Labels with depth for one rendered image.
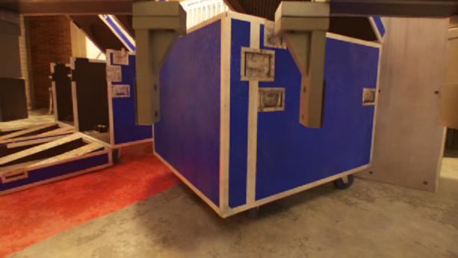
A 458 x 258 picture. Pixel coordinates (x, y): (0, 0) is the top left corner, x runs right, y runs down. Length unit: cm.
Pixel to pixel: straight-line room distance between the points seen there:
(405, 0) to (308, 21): 7
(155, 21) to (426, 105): 191
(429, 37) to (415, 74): 24
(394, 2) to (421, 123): 180
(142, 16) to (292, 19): 12
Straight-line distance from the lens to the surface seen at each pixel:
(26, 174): 203
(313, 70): 21
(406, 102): 200
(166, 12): 21
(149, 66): 21
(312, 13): 21
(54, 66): 393
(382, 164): 207
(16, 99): 30
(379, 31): 178
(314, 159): 132
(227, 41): 90
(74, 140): 269
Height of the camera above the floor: 69
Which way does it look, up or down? 7 degrees down
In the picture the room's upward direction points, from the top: 1 degrees clockwise
